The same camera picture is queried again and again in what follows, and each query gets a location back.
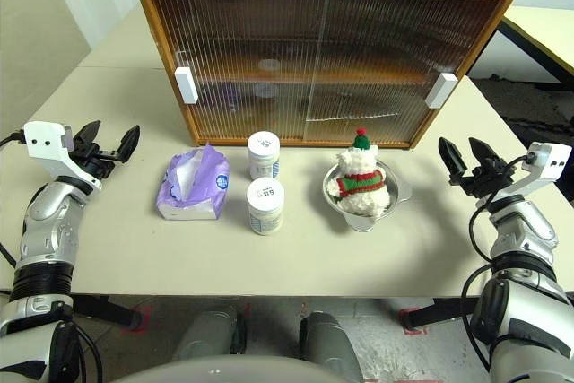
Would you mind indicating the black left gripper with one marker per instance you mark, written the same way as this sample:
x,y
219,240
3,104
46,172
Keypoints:
x,y
96,163

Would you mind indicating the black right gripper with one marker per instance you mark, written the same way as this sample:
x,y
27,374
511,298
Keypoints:
x,y
486,179

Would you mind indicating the white bowl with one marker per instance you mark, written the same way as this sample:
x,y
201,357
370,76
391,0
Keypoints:
x,y
394,194

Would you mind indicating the purple tissue pack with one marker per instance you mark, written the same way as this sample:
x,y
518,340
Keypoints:
x,y
202,194

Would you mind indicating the white plush toy striped scarf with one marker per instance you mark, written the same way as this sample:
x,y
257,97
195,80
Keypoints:
x,y
361,185

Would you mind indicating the ribbed clear sliding cabinet door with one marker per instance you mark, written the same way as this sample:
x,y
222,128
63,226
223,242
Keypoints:
x,y
403,42
233,42

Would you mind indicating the white jar with blue label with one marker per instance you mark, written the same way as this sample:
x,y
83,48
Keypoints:
x,y
265,210
263,159

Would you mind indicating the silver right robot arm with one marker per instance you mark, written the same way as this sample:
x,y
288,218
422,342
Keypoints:
x,y
520,244

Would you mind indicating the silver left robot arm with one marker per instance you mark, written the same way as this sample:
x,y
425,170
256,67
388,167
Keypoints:
x,y
45,230

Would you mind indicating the black table leg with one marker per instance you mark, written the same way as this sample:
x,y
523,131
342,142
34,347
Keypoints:
x,y
105,311
441,313

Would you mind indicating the grey left robot leg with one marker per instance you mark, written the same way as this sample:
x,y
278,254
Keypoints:
x,y
206,333

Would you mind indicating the grey robot leg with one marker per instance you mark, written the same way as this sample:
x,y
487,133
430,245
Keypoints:
x,y
206,333
329,342

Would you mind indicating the grey right robot leg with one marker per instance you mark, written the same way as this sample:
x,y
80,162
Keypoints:
x,y
329,342

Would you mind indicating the grey robot torso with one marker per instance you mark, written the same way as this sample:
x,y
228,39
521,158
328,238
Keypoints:
x,y
269,369

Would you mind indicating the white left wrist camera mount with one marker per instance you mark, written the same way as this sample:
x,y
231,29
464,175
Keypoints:
x,y
45,143

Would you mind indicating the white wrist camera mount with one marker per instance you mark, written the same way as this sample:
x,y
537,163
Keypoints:
x,y
545,163
45,143

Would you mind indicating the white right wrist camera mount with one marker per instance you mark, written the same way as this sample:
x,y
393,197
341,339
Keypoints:
x,y
545,163

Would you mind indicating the beige side table black frame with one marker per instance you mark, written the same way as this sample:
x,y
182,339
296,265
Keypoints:
x,y
547,28

